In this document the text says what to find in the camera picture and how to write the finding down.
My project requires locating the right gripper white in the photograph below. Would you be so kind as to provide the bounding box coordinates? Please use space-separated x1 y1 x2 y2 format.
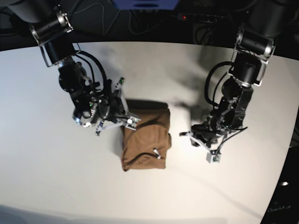
95 77 141 136

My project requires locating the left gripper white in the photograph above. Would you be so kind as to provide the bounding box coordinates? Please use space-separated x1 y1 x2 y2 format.
179 131 221 163

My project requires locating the brown T-shirt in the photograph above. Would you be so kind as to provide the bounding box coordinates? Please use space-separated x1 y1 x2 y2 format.
121 99 171 172

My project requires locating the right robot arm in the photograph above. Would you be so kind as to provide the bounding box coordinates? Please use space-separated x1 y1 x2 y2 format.
0 0 140 135

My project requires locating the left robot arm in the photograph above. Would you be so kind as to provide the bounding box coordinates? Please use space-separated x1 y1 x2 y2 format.
179 0 296 163

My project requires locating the black OpenArm box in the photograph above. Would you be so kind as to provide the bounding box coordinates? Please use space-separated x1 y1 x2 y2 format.
261 147 299 224

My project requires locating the blue plastic object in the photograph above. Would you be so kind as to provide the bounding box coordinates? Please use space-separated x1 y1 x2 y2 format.
112 0 179 10

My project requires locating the power strip with red light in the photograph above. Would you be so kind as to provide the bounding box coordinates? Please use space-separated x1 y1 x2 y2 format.
177 13 230 24

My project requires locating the white cable on floor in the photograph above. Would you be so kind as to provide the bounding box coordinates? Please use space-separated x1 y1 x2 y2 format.
77 0 164 35

